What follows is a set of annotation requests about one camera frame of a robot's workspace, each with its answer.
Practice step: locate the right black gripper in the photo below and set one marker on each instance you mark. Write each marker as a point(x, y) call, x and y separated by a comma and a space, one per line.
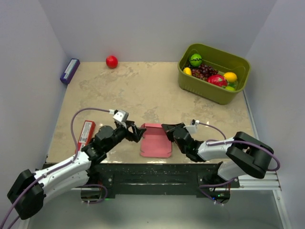
point(169, 133)

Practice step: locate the purple box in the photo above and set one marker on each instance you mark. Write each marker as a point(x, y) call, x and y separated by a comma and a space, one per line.
point(70, 70)

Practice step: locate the pink paper box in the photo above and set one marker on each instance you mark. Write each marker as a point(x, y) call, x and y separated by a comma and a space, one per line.
point(154, 142)

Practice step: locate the red dragon fruit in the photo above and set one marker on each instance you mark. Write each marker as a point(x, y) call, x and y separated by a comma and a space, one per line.
point(218, 80)

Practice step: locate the yellow orange fruit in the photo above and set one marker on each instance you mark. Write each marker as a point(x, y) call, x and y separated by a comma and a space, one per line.
point(230, 77)

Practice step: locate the red box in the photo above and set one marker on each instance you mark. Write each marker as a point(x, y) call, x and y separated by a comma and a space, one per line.
point(86, 134)

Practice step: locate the green plastic basket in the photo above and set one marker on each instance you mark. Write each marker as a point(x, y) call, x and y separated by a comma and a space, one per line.
point(219, 60)

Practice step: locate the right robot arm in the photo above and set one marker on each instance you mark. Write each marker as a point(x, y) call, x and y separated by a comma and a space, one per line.
point(246, 154)

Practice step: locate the small yellow lemon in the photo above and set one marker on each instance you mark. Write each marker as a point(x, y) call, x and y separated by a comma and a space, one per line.
point(187, 71)

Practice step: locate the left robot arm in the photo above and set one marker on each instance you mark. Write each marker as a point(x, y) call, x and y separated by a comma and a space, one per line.
point(32, 189)

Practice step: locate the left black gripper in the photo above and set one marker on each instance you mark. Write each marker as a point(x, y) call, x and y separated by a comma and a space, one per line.
point(137, 133)

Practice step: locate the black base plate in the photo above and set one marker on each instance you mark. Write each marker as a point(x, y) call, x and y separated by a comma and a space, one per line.
point(199, 180)

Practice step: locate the purple grapes bunch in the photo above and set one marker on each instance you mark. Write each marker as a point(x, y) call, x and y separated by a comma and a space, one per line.
point(203, 72)

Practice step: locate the small green fruit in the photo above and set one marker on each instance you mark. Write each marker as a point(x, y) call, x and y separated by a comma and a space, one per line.
point(230, 88)

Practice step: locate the red apple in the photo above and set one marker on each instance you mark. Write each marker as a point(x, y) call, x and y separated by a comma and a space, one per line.
point(111, 61)

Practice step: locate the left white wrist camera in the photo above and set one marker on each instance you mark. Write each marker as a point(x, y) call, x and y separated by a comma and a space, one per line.
point(120, 117)

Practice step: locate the aluminium frame rail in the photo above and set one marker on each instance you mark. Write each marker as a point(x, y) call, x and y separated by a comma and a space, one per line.
point(256, 204)

